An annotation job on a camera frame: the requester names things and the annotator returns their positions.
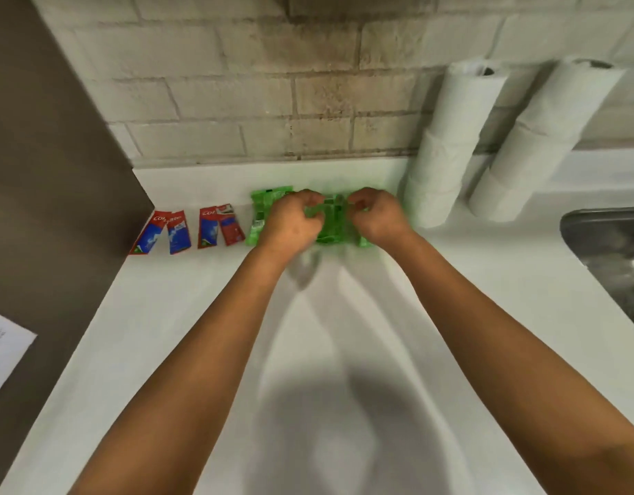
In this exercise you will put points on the person's right forearm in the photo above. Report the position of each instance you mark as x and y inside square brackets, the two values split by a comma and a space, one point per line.
[502, 366]

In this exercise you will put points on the white toilet paper roll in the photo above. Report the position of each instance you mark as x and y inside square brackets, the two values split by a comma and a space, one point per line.
[497, 198]
[531, 159]
[430, 203]
[569, 100]

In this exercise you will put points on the group of white toilet rolls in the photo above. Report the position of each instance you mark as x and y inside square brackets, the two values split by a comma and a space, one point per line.
[443, 162]
[469, 103]

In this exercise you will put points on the person's left hand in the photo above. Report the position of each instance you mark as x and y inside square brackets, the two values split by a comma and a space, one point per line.
[291, 221]

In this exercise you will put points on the stainless steel sink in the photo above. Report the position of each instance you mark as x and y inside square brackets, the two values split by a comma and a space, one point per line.
[606, 252]

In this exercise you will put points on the brown cabinet panel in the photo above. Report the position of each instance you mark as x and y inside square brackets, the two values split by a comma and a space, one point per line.
[48, 201]

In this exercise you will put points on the white paper notice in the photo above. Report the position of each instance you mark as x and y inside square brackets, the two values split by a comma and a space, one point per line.
[4, 350]

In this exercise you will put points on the person's left forearm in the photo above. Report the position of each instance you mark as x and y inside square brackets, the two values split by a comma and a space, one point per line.
[193, 381]

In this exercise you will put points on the white countertop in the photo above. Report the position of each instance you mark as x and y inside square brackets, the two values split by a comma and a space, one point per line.
[502, 304]

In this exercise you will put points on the group of green wipe packets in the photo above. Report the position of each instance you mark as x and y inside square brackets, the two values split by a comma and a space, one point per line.
[366, 242]
[265, 198]
[335, 226]

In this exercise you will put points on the person's right hand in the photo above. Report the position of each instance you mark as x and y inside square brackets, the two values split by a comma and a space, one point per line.
[379, 216]

